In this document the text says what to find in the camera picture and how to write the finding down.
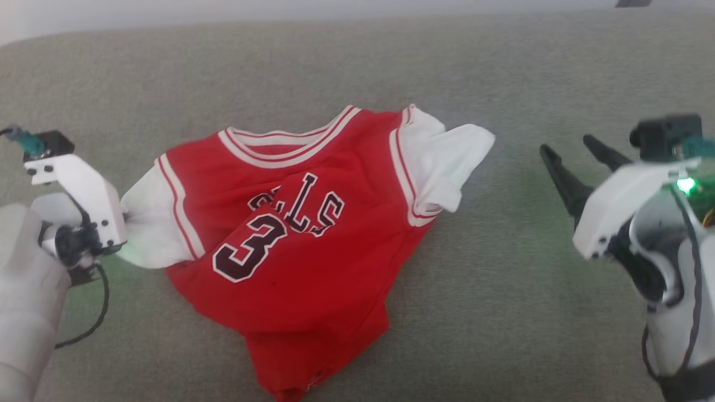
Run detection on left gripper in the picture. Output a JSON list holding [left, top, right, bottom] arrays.
[[31, 192, 121, 287]]

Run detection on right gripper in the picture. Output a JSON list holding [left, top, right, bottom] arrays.
[[540, 135, 715, 305]]

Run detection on red basketball jersey white sleeves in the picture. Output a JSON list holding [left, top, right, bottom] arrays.
[[115, 103, 496, 402]]

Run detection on grey fabric sofa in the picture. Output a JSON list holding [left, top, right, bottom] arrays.
[[0, 8, 715, 402]]

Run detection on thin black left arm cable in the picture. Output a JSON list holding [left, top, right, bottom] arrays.
[[55, 262, 110, 350]]

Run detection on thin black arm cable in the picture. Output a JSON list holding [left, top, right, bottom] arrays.
[[55, 262, 110, 350], [641, 184, 706, 387]]

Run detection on teal right camera cable plug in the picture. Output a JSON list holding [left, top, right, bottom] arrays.
[[681, 136, 715, 160]]

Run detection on teal camera cable plug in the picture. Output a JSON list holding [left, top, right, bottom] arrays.
[[681, 136, 715, 160], [4, 126, 46, 158]]

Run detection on teal left camera cable plug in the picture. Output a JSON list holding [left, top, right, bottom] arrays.
[[4, 126, 46, 158]]

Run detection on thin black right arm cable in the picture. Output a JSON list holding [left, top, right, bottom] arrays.
[[641, 184, 706, 387]]

